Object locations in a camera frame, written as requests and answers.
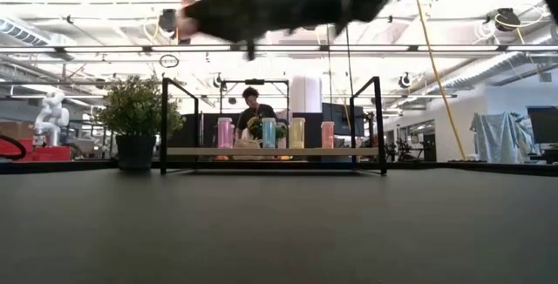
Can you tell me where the silver ventilation duct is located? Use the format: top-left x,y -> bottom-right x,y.
0,13 -> 78,49
429,51 -> 558,96

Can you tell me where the red box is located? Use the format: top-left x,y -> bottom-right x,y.
0,138 -> 73,163

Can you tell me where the grey cloth cover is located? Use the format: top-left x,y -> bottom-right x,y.
469,110 -> 536,165

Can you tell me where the black computer monitor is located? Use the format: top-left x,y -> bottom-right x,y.
321,102 -> 365,138
526,105 -> 558,145

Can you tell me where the green leafy bouquet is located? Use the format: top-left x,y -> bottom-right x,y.
246,116 -> 289,142

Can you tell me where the wooden shelf black metal frame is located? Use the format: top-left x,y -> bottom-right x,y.
160,76 -> 388,177

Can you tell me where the long ceiling light strip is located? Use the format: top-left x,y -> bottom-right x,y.
0,44 -> 558,55

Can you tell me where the green potted plant black pot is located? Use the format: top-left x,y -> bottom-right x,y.
93,74 -> 186,172

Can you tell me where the yellow medicine bottle white cap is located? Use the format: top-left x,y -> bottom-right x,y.
289,117 -> 307,150

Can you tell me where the dark table mat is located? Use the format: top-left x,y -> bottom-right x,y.
0,168 -> 558,284

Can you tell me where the person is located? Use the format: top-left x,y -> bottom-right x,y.
235,85 -> 280,142

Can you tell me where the beige woven basket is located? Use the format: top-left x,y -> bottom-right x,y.
233,139 -> 263,161

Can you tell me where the blue medicine bottle white cap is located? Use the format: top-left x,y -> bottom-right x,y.
261,117 -> 277,150

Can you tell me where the pink medicine bottle white cap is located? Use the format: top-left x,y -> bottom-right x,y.
217,117 -> 234,150

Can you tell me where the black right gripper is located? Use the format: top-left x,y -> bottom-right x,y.
182,0 -> 350,62

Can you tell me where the thin black hanging cable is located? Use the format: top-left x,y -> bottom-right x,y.
325,26 -> 334,125

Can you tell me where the orange medicine bottle white cap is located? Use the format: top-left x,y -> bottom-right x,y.
320,121 -> 336,150

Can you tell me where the black cable loop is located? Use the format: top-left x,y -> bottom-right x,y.
0,133 -> 28,161

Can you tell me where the black hanging ring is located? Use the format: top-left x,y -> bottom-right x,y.
158,53 -> 180,69

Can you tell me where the yellow hanging cable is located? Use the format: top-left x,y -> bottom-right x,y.
411,0 -> 468,162

